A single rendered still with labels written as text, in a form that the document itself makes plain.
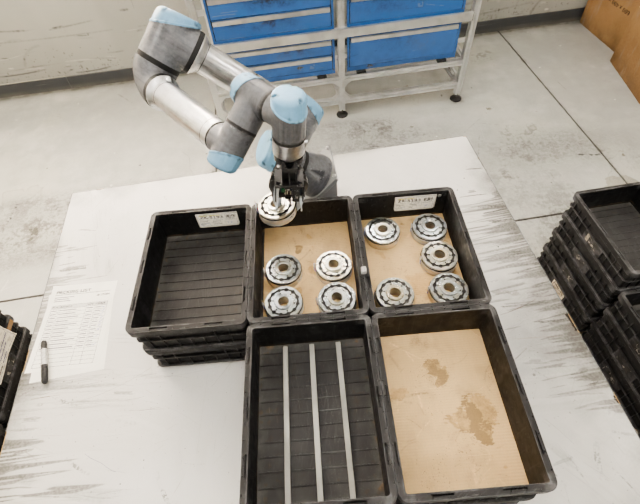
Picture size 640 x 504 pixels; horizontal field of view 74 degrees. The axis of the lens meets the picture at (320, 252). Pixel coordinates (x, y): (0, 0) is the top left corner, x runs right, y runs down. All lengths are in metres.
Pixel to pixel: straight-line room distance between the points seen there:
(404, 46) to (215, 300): 2.24
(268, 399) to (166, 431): 0.31
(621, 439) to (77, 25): 3.85
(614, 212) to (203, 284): 1.64
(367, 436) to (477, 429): 0.25
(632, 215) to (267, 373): 1.61
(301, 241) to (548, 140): 2.22
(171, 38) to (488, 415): 1.20
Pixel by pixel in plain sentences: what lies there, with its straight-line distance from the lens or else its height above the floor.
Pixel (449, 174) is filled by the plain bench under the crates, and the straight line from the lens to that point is 1.72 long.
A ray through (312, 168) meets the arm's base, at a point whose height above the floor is 0.91.
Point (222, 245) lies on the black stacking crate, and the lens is 1.35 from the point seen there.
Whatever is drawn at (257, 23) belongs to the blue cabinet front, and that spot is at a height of 0.69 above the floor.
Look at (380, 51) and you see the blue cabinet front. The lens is 3.01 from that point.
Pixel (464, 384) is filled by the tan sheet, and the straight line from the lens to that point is 1.12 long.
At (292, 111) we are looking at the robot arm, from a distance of 0.91.
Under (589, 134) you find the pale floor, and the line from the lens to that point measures 3.35.
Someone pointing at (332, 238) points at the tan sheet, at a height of 0.83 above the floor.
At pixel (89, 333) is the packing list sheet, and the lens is 1.49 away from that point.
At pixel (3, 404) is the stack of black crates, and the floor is 0.27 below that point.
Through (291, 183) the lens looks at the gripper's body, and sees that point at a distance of 1.03.
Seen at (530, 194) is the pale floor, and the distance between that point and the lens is 2.78.
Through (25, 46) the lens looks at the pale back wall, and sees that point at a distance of 4.12.
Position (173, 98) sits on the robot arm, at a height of 1.25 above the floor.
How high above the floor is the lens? 1.85
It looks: 53 degrees down
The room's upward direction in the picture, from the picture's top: 5 degrees counter-clockwise
